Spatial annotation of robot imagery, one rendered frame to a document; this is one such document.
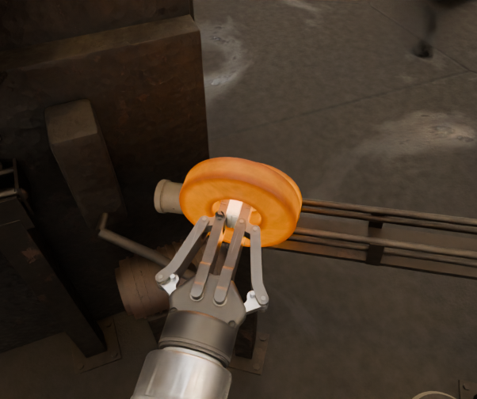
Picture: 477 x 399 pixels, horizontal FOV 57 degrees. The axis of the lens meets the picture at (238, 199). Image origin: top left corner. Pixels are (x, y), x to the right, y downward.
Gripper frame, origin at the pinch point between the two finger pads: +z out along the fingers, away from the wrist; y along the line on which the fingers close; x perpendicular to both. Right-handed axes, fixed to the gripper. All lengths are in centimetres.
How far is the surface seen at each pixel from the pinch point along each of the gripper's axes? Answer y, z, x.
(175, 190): -13.6, 9.7, -14.7
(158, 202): -16.2, 7.5, -16.0
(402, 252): 24.4, 6.4, -15.4
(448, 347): 57, 20, -85
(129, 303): -20.8, -4.7, -34.0
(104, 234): -26.3, 3.2, -23.4
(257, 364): 4, 3, -82
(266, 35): -27, 172, -93
